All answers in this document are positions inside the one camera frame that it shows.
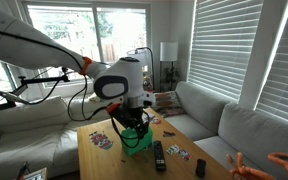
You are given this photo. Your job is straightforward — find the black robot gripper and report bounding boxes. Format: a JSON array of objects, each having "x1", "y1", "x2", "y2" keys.
[{"x1": 110, "y1": 104, "x2": 149, "y2": 137}]

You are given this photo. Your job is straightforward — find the green treasure chest box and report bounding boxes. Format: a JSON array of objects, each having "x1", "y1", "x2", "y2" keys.
[{"x1": 121, "y1": 128, "x2": 153, "y2": 156}]

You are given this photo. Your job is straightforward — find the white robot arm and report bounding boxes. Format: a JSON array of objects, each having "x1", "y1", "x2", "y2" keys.
[{"x1": 0, "y1": 11, "x2": 152, "y2": 138}]

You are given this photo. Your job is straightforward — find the small black sticker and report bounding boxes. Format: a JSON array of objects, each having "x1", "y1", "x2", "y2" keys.
[{"x1": 163, "y1": 131, "x2": 175, "y2": 137}]

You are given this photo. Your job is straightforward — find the patterned throw pillow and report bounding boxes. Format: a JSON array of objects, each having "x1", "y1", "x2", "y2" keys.
[{"x1": 151, "y1": 91, "x2": 185, "y2": 118}]

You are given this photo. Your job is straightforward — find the long black remote control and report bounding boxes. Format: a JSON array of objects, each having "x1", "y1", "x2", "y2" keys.
[{"x1": 153, "y1": 141, "x2": 166, "y2": 171}]

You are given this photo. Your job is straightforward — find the dark houseplant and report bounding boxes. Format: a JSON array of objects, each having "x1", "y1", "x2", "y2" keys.
[{"x1": 161, "y1": 66, "x2": 180, "y2": 91}]

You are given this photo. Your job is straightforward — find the small card sticker pair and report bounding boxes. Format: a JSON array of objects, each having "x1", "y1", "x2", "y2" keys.
[{"x1": 166, "y1": 145, "x2": 191, "y2": 161}]

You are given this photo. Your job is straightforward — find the white floor lamp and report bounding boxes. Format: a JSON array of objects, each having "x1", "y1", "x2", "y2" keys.
[{"x1": 159, "y1": 41, "x2": 179, "y2": 91}]

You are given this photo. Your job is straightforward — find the small black remote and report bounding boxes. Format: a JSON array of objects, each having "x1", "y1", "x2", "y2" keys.
[{"x1": 195, "y1": 159, "x2": 206, "y2": 178}]

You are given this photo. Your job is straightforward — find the grey sectional sofa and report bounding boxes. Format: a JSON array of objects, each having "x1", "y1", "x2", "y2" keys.
[{"x1": 167, "y1": 82, "x2": 288, "y2": 180}]

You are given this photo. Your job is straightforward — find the white couch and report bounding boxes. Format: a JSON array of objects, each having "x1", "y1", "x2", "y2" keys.
[{"x1": 0, "y1": 96, "x2": 109, "y2": 180}]

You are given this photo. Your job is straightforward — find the orange octopus plush toy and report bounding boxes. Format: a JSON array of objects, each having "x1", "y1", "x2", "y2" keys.
[{"x1": 225, "y1": 151, "x2": 288, "y2": 180}]

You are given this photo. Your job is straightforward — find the white window blinds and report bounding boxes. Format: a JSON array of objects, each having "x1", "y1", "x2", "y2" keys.
[{"x1": 187, "y1": 0, "x2": 288, "y2": 121}]

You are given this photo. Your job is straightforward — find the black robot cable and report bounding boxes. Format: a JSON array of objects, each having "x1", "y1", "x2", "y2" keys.
[{"x1": 66, "y1": 74, "x2": 150, "y2": 150}]

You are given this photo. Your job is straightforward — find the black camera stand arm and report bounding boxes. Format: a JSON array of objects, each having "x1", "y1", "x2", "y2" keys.
[{"x1": 0, "y1": 67, "x2": 69, "y2": 110}]

